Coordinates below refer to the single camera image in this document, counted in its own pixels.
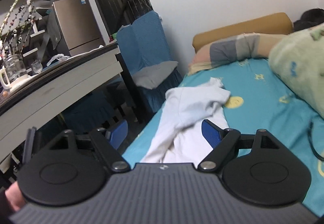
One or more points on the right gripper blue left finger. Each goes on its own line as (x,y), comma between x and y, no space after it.
(69,169)

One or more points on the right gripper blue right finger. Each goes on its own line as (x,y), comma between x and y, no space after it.
(257,169)

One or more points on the white t-shirt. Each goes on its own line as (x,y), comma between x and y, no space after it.
(178,138)

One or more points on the person's hand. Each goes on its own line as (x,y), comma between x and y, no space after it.
(14,197)

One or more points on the teal printed bed sheet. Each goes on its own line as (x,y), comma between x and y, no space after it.
(258,100)

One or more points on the white desk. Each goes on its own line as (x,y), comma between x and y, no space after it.
(47,94)

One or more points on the drinking glass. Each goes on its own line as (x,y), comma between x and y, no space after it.
(37,66)

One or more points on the white plastic bag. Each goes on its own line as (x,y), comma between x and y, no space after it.
(59,58)

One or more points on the glass jar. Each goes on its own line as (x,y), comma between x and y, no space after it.
(14,67)

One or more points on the green fleece blanket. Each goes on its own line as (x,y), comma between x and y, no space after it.
(298,61)

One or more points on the grey seat cushion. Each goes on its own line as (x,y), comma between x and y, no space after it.
(151,77)

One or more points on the striped pillow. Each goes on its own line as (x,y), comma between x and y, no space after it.
(235,48)

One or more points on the blue covered chair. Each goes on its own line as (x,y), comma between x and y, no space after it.
(143,43)

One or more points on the tan padded headboard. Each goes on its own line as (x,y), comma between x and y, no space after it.
(277,23)

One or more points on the beaded hoop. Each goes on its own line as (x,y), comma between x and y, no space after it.
(19,17)

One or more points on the bronze mini fridge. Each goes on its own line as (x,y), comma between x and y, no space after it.
(72,27)

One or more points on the black clothing pile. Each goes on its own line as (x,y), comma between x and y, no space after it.
(309,18)

